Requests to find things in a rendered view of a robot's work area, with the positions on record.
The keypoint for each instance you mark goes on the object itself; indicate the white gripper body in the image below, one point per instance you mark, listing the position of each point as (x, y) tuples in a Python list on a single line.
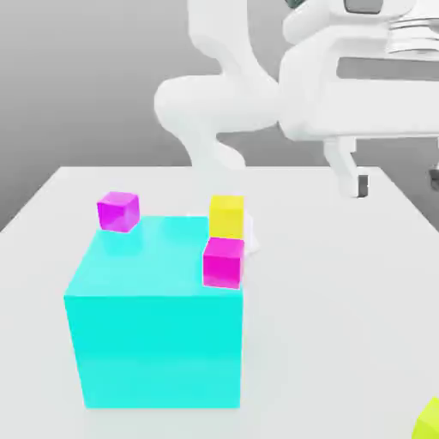
[(308, 103)]

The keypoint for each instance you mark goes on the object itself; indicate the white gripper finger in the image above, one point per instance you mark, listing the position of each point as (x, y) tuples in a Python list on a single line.
[(435, 178), (344, 168)]

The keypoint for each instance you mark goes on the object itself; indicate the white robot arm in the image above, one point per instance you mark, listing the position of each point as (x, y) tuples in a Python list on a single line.
[(212, 99)]

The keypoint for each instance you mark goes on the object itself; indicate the small yellow cube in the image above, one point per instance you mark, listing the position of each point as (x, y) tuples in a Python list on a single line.
[(226, 217)]

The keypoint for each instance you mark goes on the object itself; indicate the small magenta cube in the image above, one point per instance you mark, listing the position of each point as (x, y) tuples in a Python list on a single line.
[(222, 265)]

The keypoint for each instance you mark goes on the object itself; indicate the small purple cube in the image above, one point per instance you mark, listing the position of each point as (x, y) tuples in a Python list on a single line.
[(118, 212)]

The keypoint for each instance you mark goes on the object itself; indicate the small lime cube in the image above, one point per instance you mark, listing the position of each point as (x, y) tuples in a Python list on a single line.
[(428, 423)]

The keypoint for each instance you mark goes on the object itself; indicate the large cyan box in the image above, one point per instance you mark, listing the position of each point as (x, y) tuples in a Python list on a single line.
[(154, 343)]

